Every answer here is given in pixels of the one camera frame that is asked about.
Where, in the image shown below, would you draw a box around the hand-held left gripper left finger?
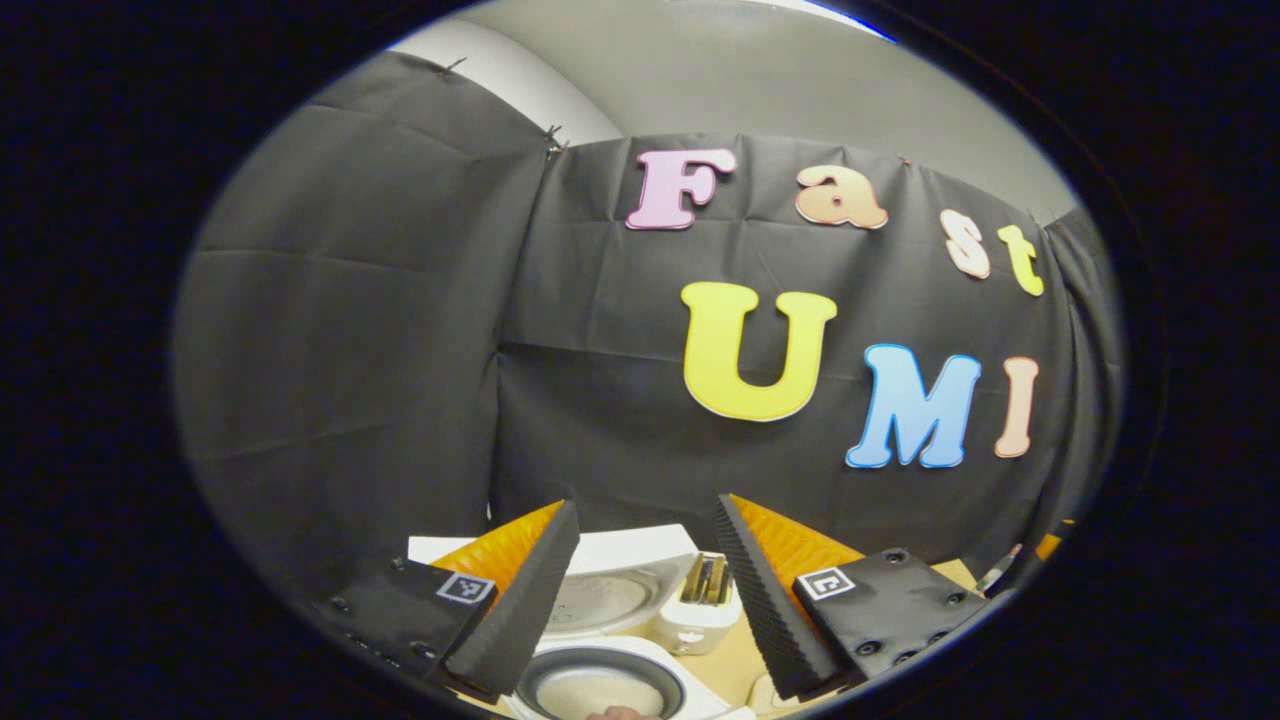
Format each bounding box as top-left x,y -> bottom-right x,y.
310,500 -> 583,703

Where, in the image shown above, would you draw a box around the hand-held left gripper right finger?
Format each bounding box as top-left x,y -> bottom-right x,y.
712,492 -> 991,701

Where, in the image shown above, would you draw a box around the white rice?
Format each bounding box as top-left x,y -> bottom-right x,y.
535,665 -> 666,719

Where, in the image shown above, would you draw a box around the white rice cooker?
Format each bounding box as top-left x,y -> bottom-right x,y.
405,523 -> 756,720

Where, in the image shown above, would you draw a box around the clear plastic bottle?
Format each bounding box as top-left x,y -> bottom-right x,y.
973,542 -> 1027,594

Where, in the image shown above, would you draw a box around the white toaster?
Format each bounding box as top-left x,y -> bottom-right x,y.
655,550 -> 743,656

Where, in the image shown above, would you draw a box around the cream rectangular tray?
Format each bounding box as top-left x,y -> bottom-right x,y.
748,672 -> 806,717

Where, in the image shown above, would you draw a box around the black backdrop cloth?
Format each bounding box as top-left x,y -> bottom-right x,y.
172,50 -> 1126,601

